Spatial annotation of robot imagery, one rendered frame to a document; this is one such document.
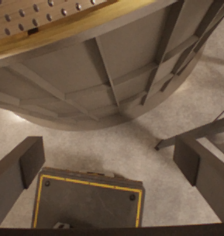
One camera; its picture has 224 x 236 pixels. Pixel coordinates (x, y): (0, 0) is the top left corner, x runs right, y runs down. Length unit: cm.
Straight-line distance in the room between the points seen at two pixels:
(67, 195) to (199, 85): 130
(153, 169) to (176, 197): 27
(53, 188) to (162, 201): 82
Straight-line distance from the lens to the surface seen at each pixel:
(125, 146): 141
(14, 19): 34
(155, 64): 69
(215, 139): 89
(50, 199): 126
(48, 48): 33
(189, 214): 159
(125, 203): 115
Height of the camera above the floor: 141
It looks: 81 degrees down
